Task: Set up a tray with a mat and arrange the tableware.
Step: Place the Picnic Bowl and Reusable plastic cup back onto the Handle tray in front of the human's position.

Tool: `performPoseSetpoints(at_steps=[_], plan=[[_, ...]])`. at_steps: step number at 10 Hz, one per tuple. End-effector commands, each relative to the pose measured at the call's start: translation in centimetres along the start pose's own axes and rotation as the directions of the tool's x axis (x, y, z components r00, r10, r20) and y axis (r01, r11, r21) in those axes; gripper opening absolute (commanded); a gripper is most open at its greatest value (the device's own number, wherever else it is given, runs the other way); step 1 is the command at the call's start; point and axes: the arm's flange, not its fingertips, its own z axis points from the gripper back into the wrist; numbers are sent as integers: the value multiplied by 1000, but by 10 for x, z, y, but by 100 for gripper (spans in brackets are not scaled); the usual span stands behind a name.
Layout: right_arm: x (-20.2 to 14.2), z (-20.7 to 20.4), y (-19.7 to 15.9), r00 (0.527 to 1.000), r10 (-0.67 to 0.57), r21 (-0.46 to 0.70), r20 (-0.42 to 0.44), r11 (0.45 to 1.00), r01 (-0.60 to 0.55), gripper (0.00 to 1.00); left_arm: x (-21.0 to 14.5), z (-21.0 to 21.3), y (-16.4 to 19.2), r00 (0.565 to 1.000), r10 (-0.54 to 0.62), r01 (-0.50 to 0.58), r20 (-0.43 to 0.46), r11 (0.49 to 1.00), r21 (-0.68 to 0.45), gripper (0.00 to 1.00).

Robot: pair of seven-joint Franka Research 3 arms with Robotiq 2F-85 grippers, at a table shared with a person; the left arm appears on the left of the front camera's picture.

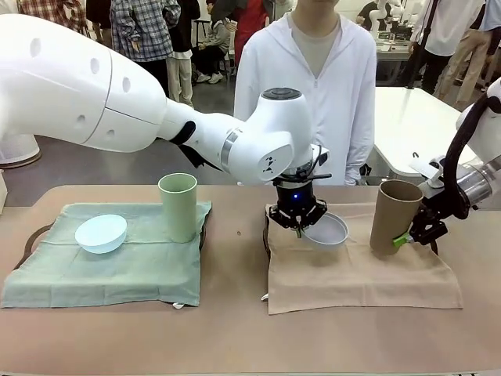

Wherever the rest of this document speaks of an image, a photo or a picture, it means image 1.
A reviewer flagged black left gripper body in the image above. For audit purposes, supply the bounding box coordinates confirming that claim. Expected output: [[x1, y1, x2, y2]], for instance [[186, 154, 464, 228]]
[[275, 179, 318, 223]]

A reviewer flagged person in blue plaid shirt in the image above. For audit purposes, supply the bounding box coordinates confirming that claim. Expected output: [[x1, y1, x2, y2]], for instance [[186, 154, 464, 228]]
[[110, 0, 176, 101]]

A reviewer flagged white round pedestal base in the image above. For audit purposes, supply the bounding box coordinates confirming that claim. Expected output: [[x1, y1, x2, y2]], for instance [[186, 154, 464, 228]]
[[0, 134, 42, 170]]

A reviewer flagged person in red apron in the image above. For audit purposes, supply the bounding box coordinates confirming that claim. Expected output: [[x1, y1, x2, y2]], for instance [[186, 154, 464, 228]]
[[213, 0, 276, 48]]

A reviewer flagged person in white hoodie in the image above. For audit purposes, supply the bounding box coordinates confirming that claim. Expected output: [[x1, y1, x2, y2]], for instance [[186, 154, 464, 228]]
[[234, 0, 378, 186]]

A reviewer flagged white grey bowl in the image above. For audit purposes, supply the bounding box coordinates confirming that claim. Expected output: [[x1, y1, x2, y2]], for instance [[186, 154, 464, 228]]
[[302, 211, 350, 252]]

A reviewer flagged person in red plaid shirt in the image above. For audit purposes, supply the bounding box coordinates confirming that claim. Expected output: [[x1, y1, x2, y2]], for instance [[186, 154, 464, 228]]
[[72, 0, 90, 25]]

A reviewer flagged person in white trousers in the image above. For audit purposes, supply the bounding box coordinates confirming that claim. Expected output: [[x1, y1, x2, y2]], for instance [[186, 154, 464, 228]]
[[166, 0, 199, 110]]

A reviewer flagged black braided cable hose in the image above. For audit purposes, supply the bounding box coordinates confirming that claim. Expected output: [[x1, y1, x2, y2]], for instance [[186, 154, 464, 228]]
[[441, 83, 501, 221]]

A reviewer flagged white side table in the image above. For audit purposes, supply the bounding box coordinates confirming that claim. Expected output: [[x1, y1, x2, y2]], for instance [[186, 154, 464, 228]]
[[369, 86, 475, 186]]

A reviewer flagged black bar stool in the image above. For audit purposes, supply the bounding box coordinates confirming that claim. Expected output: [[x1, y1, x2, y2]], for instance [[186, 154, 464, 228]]
[[193, 18, 209, 76]]

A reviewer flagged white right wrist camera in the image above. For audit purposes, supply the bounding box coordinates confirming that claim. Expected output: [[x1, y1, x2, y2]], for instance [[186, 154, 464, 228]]
[[409, 154, 448, 190]]

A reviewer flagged tall pale green cup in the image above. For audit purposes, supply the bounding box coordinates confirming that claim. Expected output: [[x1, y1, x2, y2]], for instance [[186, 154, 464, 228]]
[[157, 172, 198, 244]]

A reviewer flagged seated person in grey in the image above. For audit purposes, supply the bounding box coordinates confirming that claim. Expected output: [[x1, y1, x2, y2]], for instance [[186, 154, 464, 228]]
[[193, 0, 232, 85]]

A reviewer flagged light blue bowl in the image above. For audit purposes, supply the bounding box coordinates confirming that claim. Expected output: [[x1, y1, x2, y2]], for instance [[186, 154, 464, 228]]
[[74, 213, 129, 256]]

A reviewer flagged beige cloth mat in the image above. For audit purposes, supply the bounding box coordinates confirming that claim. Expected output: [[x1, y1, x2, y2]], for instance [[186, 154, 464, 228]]
[[266, 203, 464, 316]]

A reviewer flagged person in khaki trousers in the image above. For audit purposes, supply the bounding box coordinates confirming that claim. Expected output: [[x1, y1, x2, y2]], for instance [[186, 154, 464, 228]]
[[409, 0, 495, 99]]

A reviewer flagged tall brown cup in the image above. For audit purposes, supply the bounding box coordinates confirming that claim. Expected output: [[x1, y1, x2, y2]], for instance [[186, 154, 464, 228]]
[[369, 180, 425, 258]]

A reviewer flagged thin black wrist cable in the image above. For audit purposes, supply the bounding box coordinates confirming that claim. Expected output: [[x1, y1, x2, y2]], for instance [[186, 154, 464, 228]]
[[308, 143, 334, 182]]

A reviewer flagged pale green cloth mat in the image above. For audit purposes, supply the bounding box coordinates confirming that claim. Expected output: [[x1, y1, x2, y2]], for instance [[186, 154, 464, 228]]
[[1, 201, 214, 310]]

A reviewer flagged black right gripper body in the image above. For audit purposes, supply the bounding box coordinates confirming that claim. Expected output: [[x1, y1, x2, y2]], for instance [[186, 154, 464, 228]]
[[409, 194, 452, 247]]

